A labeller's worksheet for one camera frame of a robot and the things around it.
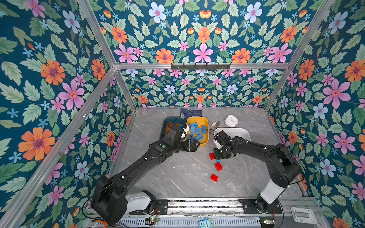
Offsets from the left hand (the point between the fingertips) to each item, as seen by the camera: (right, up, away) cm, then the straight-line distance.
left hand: (195, 142), depth 79 cm
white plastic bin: (+35, +4, +21) cm, 40 cm away
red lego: (+11, -10, +11) cm, 19 cm away
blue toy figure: (+5, -38, -11) cm, 39 cm away
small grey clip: (+16, +10, +29) cm, 35 cm away
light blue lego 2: (+7, +5, +26) cm, 27 cm away
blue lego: (+15, -14, +11) cm, 23 cm away
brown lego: (-20, +9, +29) cm, 36 cm away
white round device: (+28, +12, +29) cm, 43 cm away
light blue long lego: (0, +10, +29) cm, 30 cm away
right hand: (+16, -10, +14) cm, 23 cm away
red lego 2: (+15, -16, +7) cm, 23 cm away
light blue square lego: (-1, +6, +25) cm, 26 cm away
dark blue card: (-6, +19, +36) cm, 41 cm away
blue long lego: (-2, +1, +20) cm, 20 cm away
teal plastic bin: (-18, +13, +29) cm, 37 cm away
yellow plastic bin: (+3, +8, +29) cm, 30 cm away
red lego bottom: (+12, -22, +5) cm, 25 cm away
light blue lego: (+3, +5, +26) cm, 27 cm away
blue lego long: (+3, +1, +20) cm, 20 cm away
